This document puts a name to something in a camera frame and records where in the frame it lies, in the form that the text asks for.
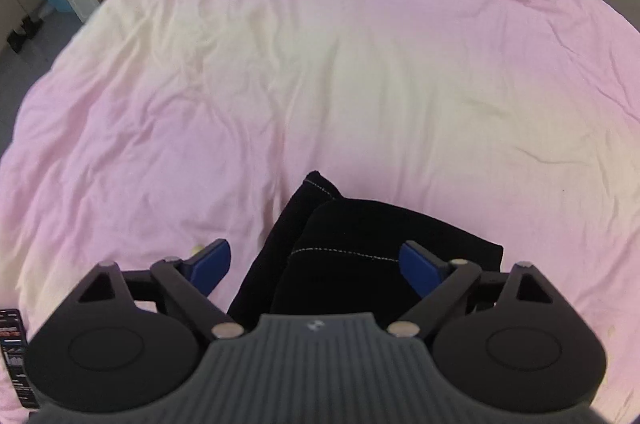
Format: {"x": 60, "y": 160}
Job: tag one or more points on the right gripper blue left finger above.
{"x": 186, "y": 284}

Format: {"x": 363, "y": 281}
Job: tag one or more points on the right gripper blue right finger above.
{"x": 443, "y": 288}

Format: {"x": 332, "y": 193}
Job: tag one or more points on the black pants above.
{"x": 328, "y": 254}

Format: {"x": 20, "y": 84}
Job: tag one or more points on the smartphone with lit screen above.
{"x": 13, "y": 348}

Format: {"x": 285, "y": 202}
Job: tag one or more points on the pink floral duvet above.
{"x": 165, "y": 124}

